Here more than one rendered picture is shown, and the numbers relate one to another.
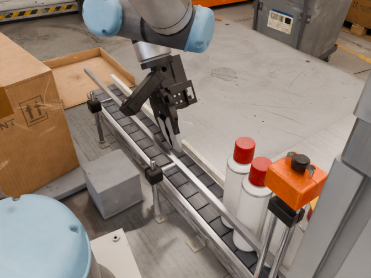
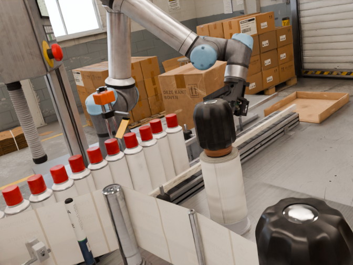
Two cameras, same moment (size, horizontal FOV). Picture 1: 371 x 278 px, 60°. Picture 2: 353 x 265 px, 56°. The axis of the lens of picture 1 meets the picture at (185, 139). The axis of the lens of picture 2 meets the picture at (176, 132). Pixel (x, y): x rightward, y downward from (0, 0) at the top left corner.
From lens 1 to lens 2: 1.07 m
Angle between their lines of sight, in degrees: 75
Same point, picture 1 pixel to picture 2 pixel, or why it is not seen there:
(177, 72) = (237, 90)
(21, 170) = (186, 118)
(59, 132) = not seen: hidden behind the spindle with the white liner
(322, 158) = (269, 202)
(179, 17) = (178, 47)
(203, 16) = (194, 49)
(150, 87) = (217, 93)
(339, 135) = not seen: hidden behind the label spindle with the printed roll
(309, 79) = not seen: outside the picture
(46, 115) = (198, 95)
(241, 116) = (326, 170)
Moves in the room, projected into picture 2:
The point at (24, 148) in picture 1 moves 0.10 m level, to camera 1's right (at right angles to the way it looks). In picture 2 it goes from (188, 107) to (192, 113)
